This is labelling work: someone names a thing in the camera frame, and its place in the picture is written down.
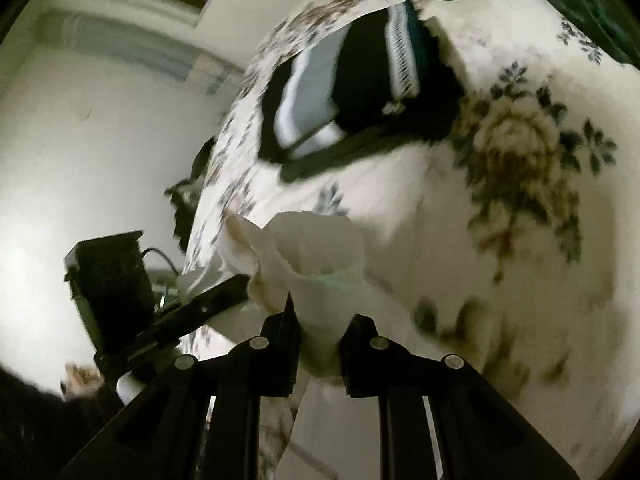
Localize black grey striped garment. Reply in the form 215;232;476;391
257;0;467;184

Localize person's left hand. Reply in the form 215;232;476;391
60;362;105;402

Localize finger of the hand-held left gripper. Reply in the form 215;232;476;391
165;274;251;333

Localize white small garment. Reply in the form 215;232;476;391
177;210;382;480

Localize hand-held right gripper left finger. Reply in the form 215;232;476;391
57;294;304;480

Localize person's left forearm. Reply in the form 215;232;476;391
0;365;126;480

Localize black cable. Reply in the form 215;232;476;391
140;246;182;279

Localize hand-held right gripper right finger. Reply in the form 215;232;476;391
339;312;582;480

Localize floral printed blanket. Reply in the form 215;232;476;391
177;0;637;480

